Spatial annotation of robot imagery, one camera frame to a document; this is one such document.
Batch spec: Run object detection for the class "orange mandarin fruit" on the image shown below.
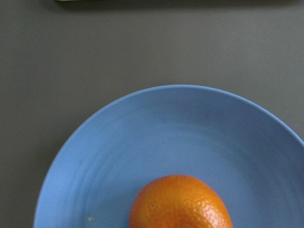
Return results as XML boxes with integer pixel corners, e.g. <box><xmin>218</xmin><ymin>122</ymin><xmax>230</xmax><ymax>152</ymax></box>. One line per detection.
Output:
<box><xmin>128</xmin><ymin>175</ymin><xmax>233</xmax><ymax>228</ymax></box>

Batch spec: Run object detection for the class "blue round plate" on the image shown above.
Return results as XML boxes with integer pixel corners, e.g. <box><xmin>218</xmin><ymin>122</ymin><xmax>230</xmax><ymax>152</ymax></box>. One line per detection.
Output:
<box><xmin>34</xmin><ymin>85</ymin><xmax>304</xmax><ymax>228</ymax></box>

